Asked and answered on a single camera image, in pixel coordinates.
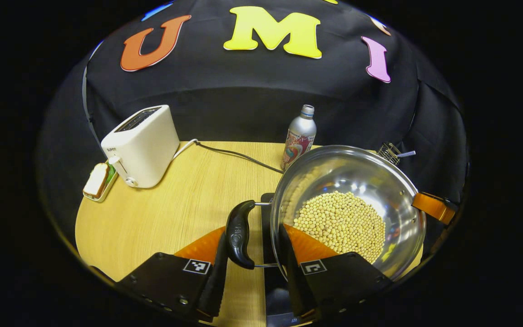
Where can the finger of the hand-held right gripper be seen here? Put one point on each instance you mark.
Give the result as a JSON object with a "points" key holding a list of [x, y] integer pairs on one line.
{"points": [[431, 206]]}

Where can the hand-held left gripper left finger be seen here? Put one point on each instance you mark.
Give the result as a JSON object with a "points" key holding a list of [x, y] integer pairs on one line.
{"points": [[214, 286]]}

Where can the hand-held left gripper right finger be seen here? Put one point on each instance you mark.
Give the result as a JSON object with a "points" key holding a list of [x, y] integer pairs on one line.
{"points": [[294, 286]]}

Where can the black induction cooktop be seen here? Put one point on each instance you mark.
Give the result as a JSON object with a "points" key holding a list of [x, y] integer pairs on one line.
{"points": [[275, 290]]}

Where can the pile of soybeans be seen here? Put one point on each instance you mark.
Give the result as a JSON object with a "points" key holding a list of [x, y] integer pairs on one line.
{"points": [[341, 222]]}

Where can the pale green rectangular plate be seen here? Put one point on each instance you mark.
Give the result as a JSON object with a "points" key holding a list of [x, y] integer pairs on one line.
{"points": [[107, 190]]}

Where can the silver printed drink bottle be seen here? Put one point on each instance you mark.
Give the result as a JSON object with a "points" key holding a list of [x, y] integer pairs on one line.
{"points": [[298, 138]]}

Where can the white toaster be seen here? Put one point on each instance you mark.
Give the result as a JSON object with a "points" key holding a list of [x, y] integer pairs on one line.
{"points": [[145, 145]]}

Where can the sandwich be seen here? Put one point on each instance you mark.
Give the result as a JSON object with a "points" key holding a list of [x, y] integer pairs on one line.
{"points": [[96, 180]]}

